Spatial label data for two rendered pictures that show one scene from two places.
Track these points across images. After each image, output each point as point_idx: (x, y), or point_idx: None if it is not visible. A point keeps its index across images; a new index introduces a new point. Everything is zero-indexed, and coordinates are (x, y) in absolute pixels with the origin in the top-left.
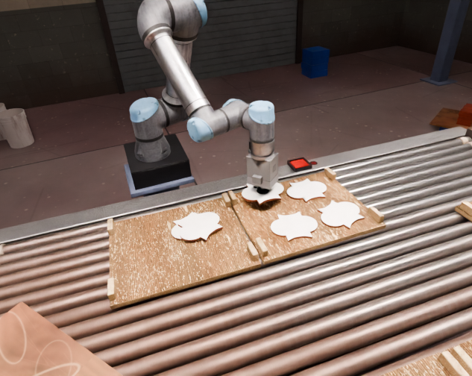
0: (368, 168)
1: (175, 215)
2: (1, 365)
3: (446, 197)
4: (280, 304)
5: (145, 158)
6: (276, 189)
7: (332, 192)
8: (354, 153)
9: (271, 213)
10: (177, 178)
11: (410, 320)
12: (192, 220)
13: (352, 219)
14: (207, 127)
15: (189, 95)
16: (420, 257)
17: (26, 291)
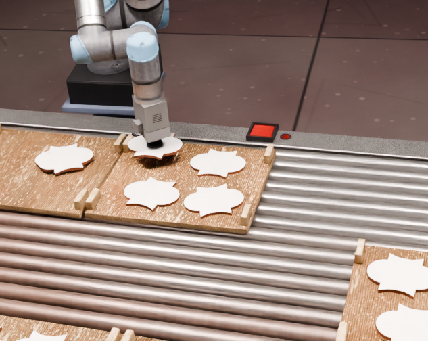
0: (339, 167)
1: (61, 141)
2: None
3: (378, 234)
4: (60, 252)
5: (91, 67)
6: (168, 147)
7: (243, 176)
8: (358, 141)
9: (149, 174)
10: (124, 105)
11: (145, 311)
12: (64, 151)
13: (215, 210)
14: (82, 49)
15: (79, 9)
16: (237, 273)
17: None
